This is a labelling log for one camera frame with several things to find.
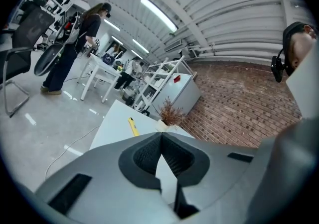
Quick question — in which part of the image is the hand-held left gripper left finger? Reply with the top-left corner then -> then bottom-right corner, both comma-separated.
34,132 -> 180,224

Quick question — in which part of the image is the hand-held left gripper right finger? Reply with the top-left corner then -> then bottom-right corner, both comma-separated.
161,132 -> 260,224

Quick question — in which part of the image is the yellow utility knife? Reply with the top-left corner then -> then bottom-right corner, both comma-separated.
128,117 -> 141,137

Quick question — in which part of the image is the white desk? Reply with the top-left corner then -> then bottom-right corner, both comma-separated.
89,100 -> 195,204

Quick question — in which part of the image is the white vase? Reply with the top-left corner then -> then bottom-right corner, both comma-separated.
157,119 -> 175,133

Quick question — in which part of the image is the dried brown plant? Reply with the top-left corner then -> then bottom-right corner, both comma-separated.
155,96 -> 187,131

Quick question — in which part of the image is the white cabinet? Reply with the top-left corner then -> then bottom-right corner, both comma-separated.
151,73 -> 203,117

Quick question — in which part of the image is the white shelf rack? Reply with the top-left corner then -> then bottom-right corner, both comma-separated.
134,55 -> 193,114

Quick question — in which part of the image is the white table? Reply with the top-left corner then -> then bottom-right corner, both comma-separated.
76,52 -> 123,104

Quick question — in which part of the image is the dark blue box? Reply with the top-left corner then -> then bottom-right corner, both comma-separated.
102,53 -> 114,65

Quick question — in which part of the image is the grey chair shell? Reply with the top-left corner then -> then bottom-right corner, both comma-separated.
33,42 -> 66,77

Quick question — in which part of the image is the long ceiling light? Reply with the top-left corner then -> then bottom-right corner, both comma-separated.
111,35 -> 124,46
140,0 -> 178,33
131,38 -> 150,54
103,18 -> 121,32

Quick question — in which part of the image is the person's head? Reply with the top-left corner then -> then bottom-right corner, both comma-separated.
282,21 -> 319,77

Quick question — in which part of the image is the black mesh office chair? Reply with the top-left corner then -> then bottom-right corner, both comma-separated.
0,6 -> 56,118

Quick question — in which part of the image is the white floor cable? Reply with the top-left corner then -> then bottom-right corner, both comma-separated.
44,124 -> 101,181

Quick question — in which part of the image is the black head camera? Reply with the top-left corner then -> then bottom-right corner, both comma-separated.
271,48 -> 286,83

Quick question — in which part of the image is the wall air conditioner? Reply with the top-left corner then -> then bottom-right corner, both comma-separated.
163,39 -> 183,53

